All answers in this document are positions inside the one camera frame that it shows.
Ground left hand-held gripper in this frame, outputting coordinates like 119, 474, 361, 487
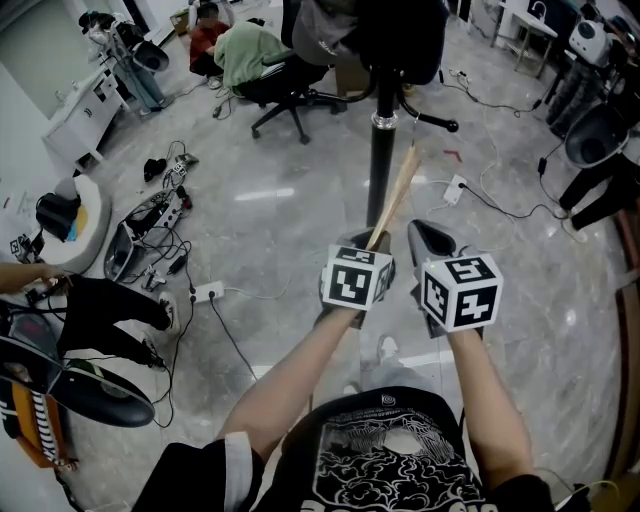
312, 228, 398, 330

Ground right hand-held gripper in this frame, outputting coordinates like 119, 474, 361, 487
406, 219, 504, 341

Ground wooden chopsticks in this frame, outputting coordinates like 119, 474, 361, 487
364, 110, 424, 251

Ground person's left forearm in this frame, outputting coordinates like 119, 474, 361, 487
217, 309, 362, 454

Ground person's right forearm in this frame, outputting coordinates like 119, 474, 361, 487
446, 328, 535, 494

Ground white power strip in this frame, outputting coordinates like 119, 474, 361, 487
188, 280, 227, 305
441, 174, 470, 206

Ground black coat rack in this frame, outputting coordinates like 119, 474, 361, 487
319, 59, 461, 230

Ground person's grey trousers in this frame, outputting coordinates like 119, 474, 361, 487
358, 363, 437, 401

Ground brown wooden desk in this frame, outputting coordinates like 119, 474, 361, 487
333, 62, 375, 100

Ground black office chair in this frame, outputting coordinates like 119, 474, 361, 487
234, 0, 351, 147

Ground large black oval shell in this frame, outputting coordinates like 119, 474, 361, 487
563, 102, 632, 170
0, 333, 69, 399
130, 38, 171, 75
47, 367, 157, 430

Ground small grey device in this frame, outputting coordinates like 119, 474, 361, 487
167, 152, 201, 177

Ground grey baseball cap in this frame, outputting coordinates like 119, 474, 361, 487
290, 0, 362, 67

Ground person's black printed t-shirt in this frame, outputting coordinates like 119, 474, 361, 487
133, 387, 559, 512

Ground open grey equipment case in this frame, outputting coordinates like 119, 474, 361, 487
102, 187, 195, 285

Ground black cloth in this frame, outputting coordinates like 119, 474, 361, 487
142, 157, 169, 184

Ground white table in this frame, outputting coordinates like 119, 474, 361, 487
492, 0, 560, 79

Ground white round stool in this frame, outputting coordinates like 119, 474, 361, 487
35, 173, 115, 276

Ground white cabinet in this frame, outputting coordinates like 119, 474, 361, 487
41, 67, 132, 165

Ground black bag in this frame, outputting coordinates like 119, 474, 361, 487
35, 192, 82, 242

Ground orange striped bag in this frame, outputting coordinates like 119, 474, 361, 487
0, 377, 71, 470

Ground white cable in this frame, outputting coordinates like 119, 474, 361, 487
427, 107, 519, 251

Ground black power cable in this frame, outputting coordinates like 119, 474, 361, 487
462, 182, 564, 221
207, 297, 261, 384
149, 239, 197, 430

